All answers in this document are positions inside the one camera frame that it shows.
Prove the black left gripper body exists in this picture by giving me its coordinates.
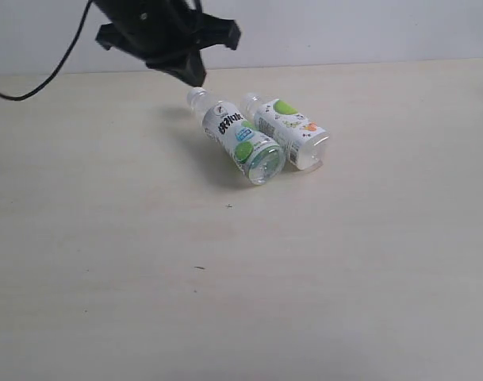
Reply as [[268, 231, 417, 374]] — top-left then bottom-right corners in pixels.
[[94, 0, 241, 63]]

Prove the lime label clear bottle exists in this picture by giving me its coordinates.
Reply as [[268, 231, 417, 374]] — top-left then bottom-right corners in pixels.
[[186, 87, 286, 186]]

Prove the white fruit label bottle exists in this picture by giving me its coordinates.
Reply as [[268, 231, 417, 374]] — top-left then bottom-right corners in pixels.
[[240, 93, 329, 171]]

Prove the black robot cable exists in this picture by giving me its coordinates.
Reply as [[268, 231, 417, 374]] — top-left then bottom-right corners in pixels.
[[0, 0, 95, 102]]

